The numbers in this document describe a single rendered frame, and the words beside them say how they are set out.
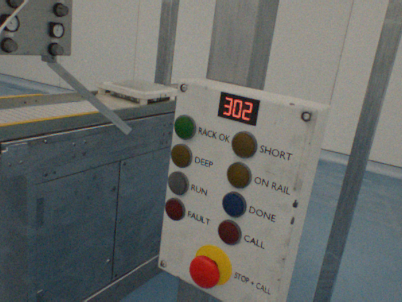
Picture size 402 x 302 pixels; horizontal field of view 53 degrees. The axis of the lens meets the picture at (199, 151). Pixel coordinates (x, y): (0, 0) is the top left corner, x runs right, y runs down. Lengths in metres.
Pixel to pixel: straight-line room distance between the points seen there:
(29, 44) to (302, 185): 0.79
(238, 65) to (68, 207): 0.99
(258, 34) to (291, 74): 3.83
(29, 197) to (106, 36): 4.22
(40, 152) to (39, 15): 0.36
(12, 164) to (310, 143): 0.87
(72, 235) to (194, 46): 3.52
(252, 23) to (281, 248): 0.26
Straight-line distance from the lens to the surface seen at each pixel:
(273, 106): 0.43
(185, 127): 0.47
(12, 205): 1.34
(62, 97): 1.54
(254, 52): 0.51
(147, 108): 1.45
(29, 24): 1.06
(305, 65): 4.31
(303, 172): 0.43
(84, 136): 1.27
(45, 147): 1.19
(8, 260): 1.46
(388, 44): 1.57
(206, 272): 0.49
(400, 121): 4.28
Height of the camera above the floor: 1.16
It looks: 17 degrees down
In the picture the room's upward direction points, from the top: 8 degrees clockwise
